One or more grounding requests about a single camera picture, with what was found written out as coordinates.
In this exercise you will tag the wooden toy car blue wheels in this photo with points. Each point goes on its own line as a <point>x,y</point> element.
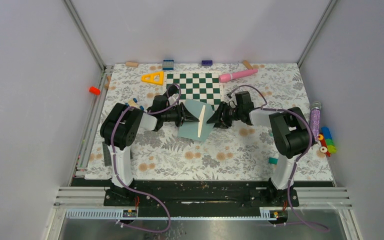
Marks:
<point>134,103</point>

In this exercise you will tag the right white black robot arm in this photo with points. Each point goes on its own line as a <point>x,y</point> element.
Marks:
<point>290,130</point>

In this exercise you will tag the colourful block toy pile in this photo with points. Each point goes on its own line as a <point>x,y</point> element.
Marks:
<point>327,145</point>

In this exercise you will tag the floral patterned table mat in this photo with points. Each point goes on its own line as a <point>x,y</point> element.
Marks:
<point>240,152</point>

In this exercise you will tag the yellow triangle toy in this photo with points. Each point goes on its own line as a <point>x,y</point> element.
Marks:
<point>156,78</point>

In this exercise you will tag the blue grey lego brick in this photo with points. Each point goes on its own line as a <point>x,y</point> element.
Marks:
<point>168,65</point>

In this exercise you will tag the grey lego baseplate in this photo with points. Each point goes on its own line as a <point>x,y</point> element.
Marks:
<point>106,155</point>

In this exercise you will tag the orange red small cylinder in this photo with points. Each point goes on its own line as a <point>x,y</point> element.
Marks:
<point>95,91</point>

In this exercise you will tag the teal small block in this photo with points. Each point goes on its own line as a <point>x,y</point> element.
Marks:
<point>272,160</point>

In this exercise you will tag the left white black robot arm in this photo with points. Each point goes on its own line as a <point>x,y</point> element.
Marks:
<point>120,128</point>

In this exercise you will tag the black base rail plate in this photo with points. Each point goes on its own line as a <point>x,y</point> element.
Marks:
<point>154,198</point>

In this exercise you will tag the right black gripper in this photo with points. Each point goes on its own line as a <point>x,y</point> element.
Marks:
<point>219,121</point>

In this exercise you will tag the wooden cylinder peg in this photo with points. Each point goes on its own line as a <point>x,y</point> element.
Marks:
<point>131,64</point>
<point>247,65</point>

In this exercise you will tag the purple glitter microphone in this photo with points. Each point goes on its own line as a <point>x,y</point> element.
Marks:
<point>314,121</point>

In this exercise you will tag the right wooden cylinder peg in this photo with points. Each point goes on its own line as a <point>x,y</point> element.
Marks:
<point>247,65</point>

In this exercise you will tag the left wooden cylinder peg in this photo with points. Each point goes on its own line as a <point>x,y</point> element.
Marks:
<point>131,64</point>

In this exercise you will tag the pink toy microphone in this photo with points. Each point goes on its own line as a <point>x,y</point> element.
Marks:
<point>226,77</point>

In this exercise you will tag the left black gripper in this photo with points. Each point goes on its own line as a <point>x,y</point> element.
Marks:
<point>183,115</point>

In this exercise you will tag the grey-blue envelope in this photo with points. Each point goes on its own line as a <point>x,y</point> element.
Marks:
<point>189,130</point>

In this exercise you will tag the green white chessboard mat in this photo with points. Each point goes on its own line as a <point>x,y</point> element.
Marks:
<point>199,86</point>

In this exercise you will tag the purple lego brick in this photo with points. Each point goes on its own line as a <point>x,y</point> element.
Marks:
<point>206,62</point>

